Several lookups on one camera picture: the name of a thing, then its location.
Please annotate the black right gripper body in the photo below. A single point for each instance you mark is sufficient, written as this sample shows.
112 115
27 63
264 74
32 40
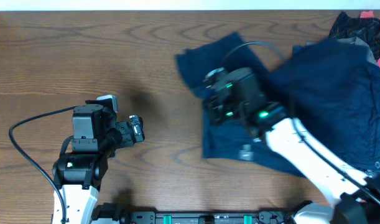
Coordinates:
228 109

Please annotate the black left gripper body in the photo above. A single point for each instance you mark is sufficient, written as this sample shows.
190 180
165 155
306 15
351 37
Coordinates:
127 139

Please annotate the navy blue shorts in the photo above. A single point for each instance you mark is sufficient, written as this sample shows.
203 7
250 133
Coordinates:
229 140

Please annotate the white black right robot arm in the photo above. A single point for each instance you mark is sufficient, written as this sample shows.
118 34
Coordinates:
353 196

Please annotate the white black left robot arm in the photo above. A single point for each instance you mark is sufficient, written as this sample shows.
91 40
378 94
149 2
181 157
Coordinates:
78 174

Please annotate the dark blue clothes pile shorts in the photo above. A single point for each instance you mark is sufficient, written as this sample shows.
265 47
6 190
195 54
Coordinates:
343 114

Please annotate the black patterned garment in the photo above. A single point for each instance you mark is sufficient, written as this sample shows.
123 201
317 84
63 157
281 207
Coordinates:
366 29

